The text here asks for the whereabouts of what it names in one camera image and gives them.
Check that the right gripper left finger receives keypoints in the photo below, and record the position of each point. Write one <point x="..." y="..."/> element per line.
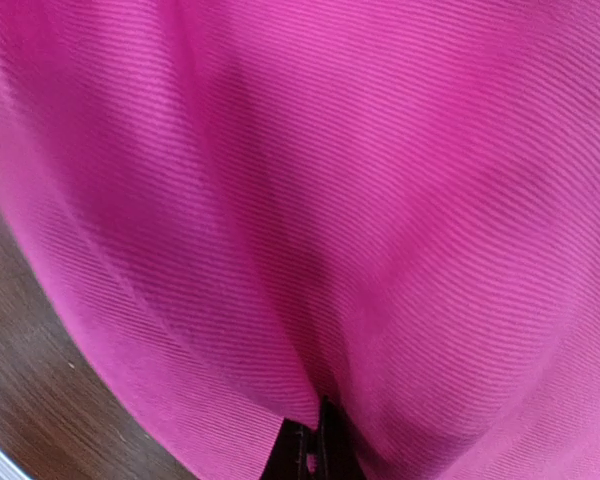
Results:
<point x="294" y="455"/>

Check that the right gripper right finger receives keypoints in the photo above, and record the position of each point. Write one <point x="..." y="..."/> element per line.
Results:
<point x="336" y="459"/>

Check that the pink shirt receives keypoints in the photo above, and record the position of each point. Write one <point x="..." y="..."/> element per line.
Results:
<point x="245" y="212"/>

